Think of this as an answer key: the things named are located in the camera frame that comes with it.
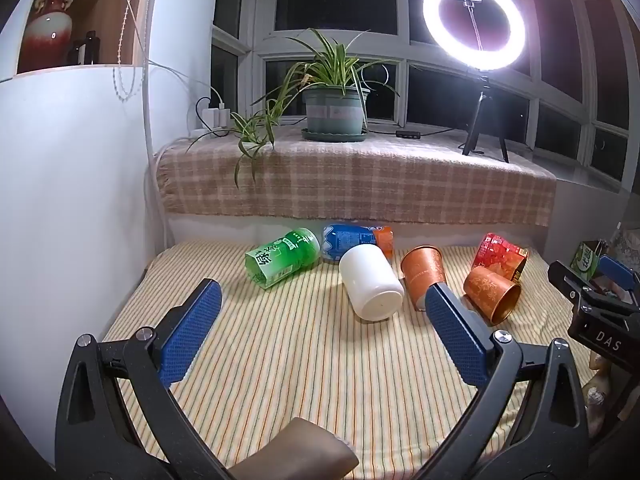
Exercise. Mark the patterned bag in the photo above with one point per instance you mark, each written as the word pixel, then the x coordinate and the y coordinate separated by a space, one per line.
pixel 625 245

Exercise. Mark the brown rounded object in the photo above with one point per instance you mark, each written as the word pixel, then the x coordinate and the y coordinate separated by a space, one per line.
pixel 305 452

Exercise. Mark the white window frame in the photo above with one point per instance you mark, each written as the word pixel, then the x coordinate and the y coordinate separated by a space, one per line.
pixel 395 45

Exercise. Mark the orange patterned cup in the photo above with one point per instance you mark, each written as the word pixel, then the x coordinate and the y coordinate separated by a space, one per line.
pixel 424 270
pixel 492 292

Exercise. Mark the dark green pot saucer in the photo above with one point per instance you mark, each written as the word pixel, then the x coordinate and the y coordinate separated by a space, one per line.
pixel 332 136

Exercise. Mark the white shelf cabinet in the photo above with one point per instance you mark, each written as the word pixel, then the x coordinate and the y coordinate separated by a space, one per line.
pixel 65 185

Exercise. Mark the plaid blanket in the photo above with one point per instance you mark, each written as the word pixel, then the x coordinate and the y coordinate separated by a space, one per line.
pixel 360 180

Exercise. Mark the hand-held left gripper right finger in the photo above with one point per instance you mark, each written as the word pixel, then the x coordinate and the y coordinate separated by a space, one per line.
pixel 457 335

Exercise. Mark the black kettle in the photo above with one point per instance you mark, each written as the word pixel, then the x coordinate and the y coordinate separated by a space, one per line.
pixel 82 50

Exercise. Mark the black inline switch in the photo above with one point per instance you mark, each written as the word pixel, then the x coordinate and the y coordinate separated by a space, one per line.
pixel 409 134

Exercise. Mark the white cup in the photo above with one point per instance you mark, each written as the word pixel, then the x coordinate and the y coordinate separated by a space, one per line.
pixel 372 285

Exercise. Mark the grey-green flowerpot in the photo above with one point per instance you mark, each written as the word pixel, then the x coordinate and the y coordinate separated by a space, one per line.
pixel 335 110

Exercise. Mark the white charger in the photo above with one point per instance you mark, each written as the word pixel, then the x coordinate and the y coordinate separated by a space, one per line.
pixel 227 117
pixel 217 116

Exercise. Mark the spider plant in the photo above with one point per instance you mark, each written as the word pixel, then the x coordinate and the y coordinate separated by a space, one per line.
pixel 320 67

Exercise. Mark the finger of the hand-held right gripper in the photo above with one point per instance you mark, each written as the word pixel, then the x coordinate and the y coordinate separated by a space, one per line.
pixel 617 270
pixel 562 275

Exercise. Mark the red printed cup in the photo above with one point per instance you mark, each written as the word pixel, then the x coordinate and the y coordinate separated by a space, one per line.
pixel 500 255

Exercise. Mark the person's right hand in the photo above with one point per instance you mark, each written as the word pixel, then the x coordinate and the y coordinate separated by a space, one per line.
pixel 600 385

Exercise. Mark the green printed cup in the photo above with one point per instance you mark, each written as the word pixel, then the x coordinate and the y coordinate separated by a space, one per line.
pixel 282 259

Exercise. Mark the blue and orange printed cup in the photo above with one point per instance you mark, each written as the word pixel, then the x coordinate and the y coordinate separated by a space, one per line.
pixel 347 240

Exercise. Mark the yellow striped mat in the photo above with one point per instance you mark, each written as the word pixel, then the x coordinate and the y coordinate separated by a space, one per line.
pixel 310 360

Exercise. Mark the green carton box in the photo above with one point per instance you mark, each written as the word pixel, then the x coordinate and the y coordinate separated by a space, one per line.
pixel 590 260

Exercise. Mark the red and white vase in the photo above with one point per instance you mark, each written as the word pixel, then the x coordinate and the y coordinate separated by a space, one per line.
pixel 47 35

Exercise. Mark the black tripod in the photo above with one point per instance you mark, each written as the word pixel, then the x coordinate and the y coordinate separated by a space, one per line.
pixel 475 125

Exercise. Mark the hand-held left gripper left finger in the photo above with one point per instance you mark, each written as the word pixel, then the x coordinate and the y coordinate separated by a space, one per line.
pixel 192 330

